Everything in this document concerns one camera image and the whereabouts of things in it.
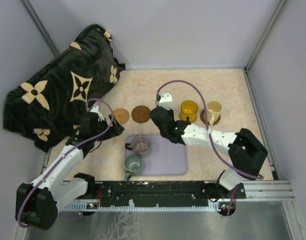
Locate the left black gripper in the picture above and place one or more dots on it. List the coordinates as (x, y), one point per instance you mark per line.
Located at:
(116, 130)

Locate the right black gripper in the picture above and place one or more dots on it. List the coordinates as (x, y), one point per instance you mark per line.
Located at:
(170, 111)

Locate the dark wooden coaster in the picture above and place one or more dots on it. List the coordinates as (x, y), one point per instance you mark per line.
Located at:
(141, 114)
(203, 119)

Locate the yellow glass mug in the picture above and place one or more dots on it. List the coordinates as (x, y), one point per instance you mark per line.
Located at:
(189, 107)

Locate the woven rattan coaster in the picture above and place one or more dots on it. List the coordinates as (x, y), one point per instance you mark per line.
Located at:
(190, 118)
(121, 115)

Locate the purple glass mug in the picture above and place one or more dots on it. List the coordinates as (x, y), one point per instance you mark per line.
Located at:
(139, 145)

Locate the cream yellow mug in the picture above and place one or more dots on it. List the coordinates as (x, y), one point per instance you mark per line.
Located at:
(214, 109)

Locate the grey green mug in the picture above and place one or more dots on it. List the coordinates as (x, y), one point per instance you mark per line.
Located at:
(133, 166)

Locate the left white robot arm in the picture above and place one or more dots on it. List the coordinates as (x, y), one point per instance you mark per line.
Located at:
(38, 203)

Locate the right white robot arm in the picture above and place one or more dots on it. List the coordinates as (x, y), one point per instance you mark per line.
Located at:
(241, 151)

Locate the lavender plastic tray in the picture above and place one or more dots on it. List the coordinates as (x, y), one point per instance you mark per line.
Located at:
(164, 159)

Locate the black floral plush blanket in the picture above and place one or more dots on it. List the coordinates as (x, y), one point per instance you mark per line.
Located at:
(47, 107)

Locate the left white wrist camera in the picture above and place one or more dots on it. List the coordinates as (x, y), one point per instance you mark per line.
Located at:
(95, 109)

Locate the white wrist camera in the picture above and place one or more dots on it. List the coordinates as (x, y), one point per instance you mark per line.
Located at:
(95, 109)
(164, 100)

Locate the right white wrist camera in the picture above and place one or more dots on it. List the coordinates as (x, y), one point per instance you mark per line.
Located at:
(164, 100)

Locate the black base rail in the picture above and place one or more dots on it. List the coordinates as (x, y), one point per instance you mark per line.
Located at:
(156, 193)

